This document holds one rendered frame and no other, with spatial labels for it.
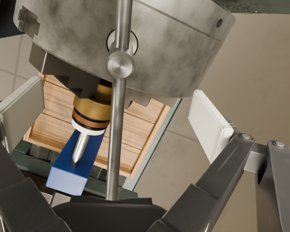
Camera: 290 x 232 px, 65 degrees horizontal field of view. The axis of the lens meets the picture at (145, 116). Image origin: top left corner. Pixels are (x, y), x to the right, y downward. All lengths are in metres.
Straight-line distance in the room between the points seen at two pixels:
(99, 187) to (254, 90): 1.26
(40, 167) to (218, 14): 0.69
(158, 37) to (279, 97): 1.59
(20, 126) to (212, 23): 0.23
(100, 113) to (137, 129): 0.29
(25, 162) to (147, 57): 0.64
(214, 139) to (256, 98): 1.59
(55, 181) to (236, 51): 1.34
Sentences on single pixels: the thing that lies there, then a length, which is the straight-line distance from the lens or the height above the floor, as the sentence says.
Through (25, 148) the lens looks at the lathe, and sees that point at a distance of 0.88.
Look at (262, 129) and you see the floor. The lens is 1.88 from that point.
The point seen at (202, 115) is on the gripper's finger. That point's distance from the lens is 0.18.
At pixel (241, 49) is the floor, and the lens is 1.61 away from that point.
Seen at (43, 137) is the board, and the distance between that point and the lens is 0.78.
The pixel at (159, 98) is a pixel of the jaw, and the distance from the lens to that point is 0.40.
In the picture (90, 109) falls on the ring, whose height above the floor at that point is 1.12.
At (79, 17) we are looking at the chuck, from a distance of 0.27.
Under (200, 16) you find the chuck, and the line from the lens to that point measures 0.28.
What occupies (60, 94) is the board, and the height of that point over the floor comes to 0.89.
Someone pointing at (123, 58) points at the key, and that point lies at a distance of 0.17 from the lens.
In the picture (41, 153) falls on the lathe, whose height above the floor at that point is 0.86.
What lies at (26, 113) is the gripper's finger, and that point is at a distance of 0.18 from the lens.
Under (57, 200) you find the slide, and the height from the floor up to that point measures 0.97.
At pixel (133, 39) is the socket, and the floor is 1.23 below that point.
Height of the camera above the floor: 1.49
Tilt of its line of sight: 65 degrees down
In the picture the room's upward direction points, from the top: 177 degrees counter-clockwise
